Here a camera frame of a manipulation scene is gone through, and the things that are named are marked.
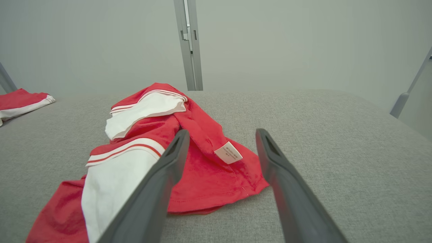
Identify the grey slanted partition leg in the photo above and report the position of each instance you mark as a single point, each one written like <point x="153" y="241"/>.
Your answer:
<point x="6" y="82"/>
<point x="400" y="104"/>

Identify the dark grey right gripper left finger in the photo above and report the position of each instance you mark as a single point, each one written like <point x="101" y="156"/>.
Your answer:
<point x="148" y="209"/>

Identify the grey metal partition post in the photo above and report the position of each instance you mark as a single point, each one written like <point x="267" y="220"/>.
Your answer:
<point x="198" y="50"/>

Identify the red T-shirt white sleeves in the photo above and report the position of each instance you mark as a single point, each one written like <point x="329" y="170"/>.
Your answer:
<point x="209" y="179"/>

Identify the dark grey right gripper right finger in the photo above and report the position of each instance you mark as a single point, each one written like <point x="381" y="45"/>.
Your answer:
<point x="297" y="209"/>

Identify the red garment white side stripe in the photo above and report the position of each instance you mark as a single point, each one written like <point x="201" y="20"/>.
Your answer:
<point x="17" y="99"/>

